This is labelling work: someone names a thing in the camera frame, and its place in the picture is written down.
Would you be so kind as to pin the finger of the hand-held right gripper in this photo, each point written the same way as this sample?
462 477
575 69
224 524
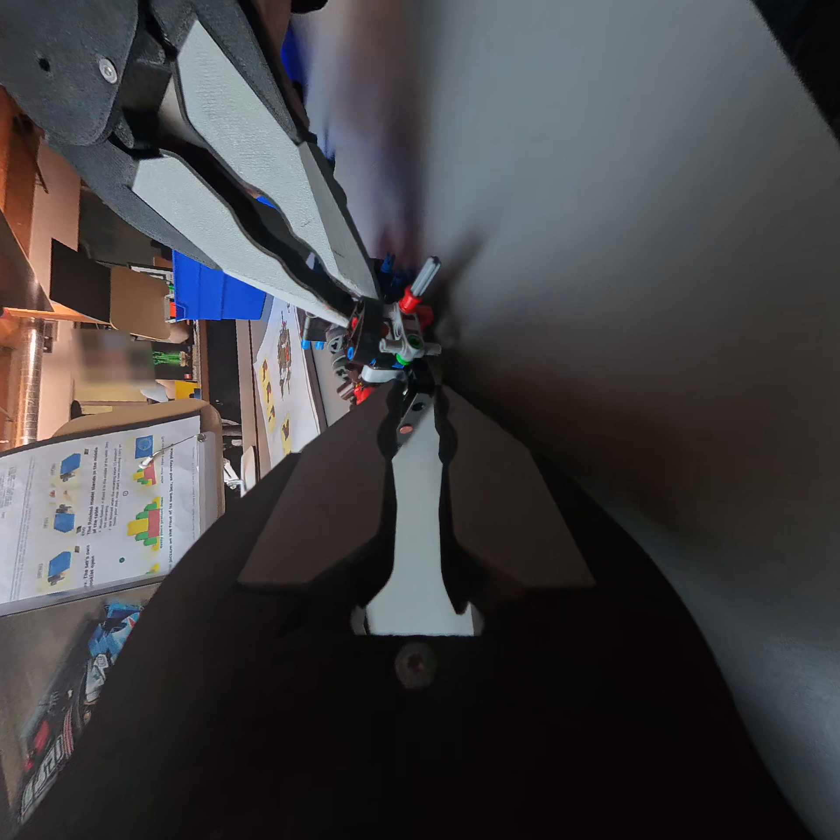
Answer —
243 118
190 210

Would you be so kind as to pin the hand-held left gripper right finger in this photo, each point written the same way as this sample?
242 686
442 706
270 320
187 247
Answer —
518 518

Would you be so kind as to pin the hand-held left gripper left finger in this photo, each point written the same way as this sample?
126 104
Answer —
315 518

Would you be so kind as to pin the black lego frame assembly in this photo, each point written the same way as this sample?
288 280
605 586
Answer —
394 328

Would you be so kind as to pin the lego set box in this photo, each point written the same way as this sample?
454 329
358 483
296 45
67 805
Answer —
52 656

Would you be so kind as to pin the blue plastic bin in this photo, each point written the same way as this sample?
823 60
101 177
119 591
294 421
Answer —
210 295

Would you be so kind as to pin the white instruction booklet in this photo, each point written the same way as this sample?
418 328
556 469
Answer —
279 380

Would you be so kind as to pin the laminated instruction sheet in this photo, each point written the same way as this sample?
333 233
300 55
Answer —
98 512

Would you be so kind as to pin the silver duct pipe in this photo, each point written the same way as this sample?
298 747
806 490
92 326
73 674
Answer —
29 380

